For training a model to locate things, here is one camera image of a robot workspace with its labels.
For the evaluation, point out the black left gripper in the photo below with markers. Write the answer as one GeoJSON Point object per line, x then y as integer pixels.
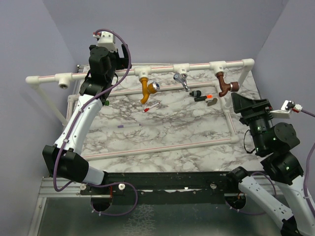
{"type": "Point", "coordinates": [123, 63]}

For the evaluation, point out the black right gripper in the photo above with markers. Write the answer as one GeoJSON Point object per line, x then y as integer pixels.
{"type": "Point", "coordinates": [240, 103]}

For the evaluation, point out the brown water faucet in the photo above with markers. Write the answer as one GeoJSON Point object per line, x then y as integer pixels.
{"type": "Point", "coordinates": [226, 87]}

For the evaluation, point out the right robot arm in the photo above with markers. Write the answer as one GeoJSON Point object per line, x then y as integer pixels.
{"type": "Point", "coordinates": [273, 144]}

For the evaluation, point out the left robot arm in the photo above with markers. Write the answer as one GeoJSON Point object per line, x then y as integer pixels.
{"type": "Point", "coordinates": [63, 158]}

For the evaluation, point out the orange water faucet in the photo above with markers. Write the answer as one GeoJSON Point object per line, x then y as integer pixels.
{"type": "Point", "coordinates": [148, 89]}

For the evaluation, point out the grey silver water faucet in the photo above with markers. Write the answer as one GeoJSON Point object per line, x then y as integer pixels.
{"type": "Point", "coordinates": [182, 79]}

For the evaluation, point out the beige mini stapler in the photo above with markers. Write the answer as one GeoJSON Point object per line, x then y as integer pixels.
{"type": "Point", "coordinates": [211, 102]}

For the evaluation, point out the black orange highlighter marker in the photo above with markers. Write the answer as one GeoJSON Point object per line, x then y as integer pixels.
{"type": "Point", "coordinates": [203, 98]}

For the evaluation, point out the red white marker pen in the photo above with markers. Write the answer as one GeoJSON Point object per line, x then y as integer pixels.
{"type": "Point", "coordinates": [148, 108]}

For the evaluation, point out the purple white marker pen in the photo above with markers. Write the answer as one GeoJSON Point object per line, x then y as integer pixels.
{"type": "Point", "coordinates": [128, 125]}

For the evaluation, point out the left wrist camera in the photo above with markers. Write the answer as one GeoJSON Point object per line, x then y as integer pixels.
{"type": "Point", "coordinates": [106, 39]}

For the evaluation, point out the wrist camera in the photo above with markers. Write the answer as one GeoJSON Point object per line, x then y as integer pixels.
{"type": "Point", "coordinates": [106, 39]}
{"type": "Point", "coordinates": [286, 110]}

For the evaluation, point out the dark grey hose nozzle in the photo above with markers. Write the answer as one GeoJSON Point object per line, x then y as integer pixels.
{"type": "Point", "coordinates": [195, 93]}

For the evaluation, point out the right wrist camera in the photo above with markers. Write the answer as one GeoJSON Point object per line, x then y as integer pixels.
{"type": "Point", "coordinates": [286, 110]}

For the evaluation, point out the white pvc pipe frame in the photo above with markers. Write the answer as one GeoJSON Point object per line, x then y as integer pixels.
{"type": "Point", "coordinates": [64, 79]}

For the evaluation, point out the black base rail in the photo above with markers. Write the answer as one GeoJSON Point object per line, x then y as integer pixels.
{"type": "Point", "coordinates": [169, 188]}

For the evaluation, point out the aluminium table frame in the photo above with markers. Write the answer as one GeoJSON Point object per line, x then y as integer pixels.
{"type": "Point", "coordinates": [177, 120]}

